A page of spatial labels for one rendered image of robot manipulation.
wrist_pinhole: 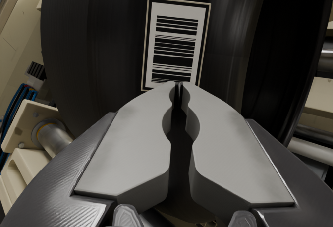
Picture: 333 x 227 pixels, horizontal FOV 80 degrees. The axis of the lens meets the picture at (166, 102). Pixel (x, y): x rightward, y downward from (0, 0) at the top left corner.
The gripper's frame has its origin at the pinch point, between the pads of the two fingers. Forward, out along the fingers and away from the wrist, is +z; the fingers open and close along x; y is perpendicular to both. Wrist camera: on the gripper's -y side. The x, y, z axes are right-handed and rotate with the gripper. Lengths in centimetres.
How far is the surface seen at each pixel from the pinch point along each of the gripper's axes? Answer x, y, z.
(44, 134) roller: -22.9, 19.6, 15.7
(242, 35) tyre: 4.7, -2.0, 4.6
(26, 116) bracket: -26.4, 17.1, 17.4
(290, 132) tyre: 26.1, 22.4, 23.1
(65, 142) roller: -17.1, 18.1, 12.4
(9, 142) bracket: -28.5, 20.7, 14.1
